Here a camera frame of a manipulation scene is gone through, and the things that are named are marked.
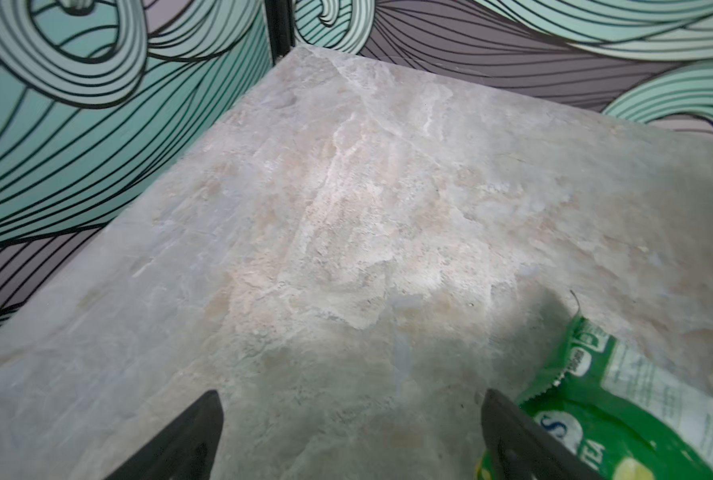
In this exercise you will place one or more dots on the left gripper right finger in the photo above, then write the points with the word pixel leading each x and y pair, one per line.
pixel 517 447

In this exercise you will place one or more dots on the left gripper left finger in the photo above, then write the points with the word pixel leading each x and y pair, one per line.
pixel 185 449

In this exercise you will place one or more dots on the green snack bag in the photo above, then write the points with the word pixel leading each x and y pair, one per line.
pixel 618 412

